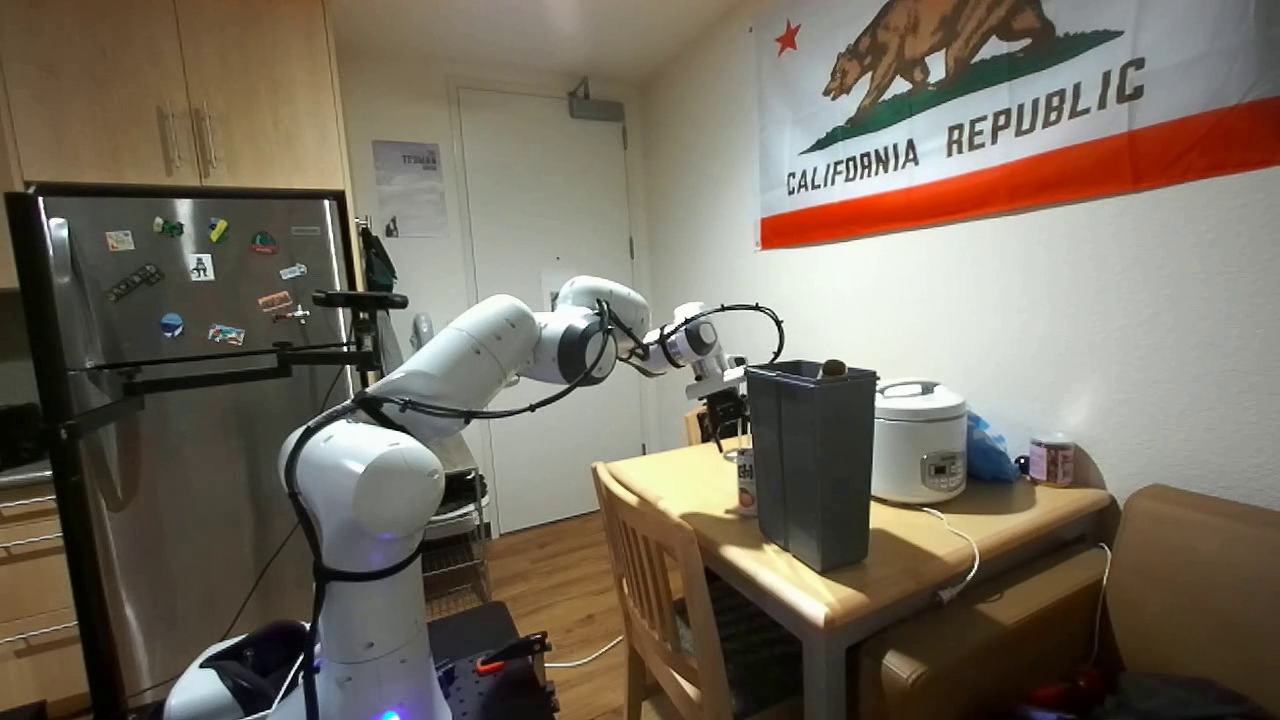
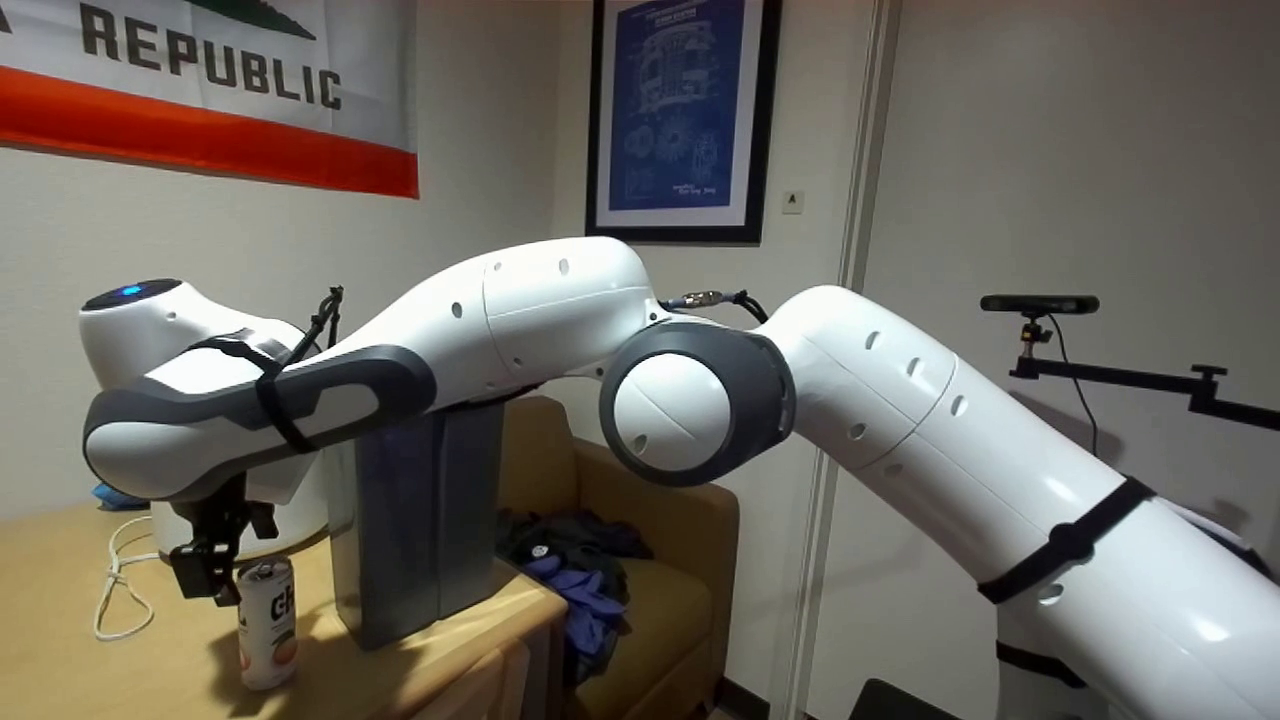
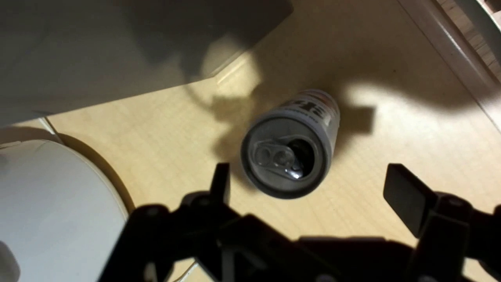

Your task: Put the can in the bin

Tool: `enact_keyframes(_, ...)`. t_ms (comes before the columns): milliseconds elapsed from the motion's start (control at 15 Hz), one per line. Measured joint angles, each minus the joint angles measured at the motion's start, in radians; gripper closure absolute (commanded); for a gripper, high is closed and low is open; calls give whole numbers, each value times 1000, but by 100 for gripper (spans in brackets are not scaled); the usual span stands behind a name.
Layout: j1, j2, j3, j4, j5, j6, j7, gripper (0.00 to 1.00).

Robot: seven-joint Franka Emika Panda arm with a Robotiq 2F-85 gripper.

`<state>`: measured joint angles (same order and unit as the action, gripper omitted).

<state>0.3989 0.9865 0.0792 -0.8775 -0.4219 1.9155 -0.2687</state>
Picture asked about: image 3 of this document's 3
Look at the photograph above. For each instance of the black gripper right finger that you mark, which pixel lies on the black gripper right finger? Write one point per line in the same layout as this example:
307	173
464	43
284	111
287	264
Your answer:
455	241

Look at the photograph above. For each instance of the light wooden table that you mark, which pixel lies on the light wooden table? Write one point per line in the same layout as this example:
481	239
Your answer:
417	147

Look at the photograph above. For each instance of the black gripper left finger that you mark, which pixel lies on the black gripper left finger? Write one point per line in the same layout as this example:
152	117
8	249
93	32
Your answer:
198	241

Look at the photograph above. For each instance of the white rice cooker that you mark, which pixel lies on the white rice cooker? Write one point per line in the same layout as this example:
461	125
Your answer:
52	209

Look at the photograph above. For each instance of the white drink can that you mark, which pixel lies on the white drink can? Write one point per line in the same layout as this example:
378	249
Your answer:
287	151

